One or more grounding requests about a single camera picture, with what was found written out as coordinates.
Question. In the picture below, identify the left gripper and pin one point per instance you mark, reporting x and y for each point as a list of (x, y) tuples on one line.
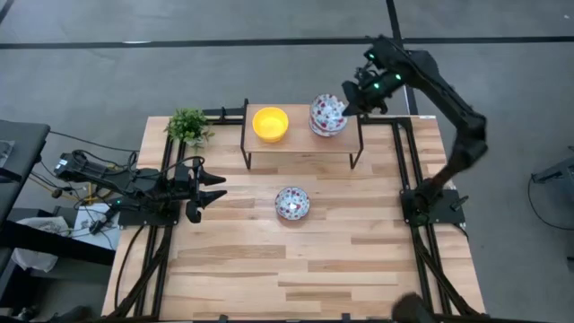
[(193, 188)]

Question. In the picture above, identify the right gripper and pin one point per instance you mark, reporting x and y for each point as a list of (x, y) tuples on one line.
[(374, 89)]

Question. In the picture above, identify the red bowl floral inside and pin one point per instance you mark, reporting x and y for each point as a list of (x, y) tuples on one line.
[(327, 134), (327, 112), (292, 203)]

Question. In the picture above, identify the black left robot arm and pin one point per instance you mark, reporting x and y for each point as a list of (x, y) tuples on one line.
[(134, 186)]

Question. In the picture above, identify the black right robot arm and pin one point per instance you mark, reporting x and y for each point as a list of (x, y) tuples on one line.
[(448, 98)]

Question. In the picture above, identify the wooden shelf black legs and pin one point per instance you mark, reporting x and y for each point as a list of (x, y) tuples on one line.
[(300, 134)]

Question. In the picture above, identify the small green potted plant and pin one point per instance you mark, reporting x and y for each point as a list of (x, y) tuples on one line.
[(188, 125)]

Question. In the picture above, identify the white box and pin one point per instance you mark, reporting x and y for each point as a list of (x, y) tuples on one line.
[(103, 233)]

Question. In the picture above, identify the black bench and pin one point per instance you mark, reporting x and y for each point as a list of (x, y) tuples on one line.
[(54, 244)]

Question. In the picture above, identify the white plastic bag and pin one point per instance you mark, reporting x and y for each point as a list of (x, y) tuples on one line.
[(33, 260)]

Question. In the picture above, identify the black desk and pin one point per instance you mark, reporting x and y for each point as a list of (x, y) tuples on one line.
[(22, 148)]

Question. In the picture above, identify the black floor stand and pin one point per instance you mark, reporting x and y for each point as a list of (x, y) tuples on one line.
[(556, 170)]

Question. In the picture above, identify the person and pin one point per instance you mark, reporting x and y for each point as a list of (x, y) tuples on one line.
[(412, 309)]

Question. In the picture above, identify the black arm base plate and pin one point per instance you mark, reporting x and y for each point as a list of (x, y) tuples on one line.
[(143, 220), (448, 211)]

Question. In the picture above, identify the black aluminium rig frame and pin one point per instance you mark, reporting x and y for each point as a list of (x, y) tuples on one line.
[(160, 287), (424, 287)]

